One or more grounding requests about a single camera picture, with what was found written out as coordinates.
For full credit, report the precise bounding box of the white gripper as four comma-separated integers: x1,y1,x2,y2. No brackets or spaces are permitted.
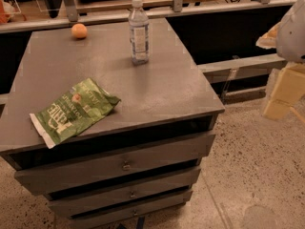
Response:
255,0,305,120

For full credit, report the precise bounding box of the green jalapeno chip bag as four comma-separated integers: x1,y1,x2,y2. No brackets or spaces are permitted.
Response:
30,78,121,149

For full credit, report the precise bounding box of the clear plastic water bottle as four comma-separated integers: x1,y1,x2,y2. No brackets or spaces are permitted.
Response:
129,0,149,65

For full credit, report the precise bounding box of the grey drawer cabinet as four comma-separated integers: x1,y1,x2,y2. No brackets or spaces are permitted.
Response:
0,17,226,229

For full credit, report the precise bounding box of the orange fruit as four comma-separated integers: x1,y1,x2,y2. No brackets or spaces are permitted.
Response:
71,23,88,39

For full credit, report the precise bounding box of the grey bottom drawer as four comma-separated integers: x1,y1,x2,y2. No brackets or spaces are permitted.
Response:
71,189,193,229

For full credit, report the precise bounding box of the grey drawer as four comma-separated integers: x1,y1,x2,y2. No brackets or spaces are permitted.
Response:
14,131,215,195
49,164,200,218
71,189,193,229

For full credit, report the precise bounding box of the grey middle drawer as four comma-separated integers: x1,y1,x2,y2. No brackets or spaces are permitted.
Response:
49,164,200,218

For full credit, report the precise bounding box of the grey top drawer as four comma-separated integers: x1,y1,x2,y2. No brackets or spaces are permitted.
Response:
14,131,215,195

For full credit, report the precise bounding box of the metal shelf rail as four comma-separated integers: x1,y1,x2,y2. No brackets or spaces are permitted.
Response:
0,0,296,33

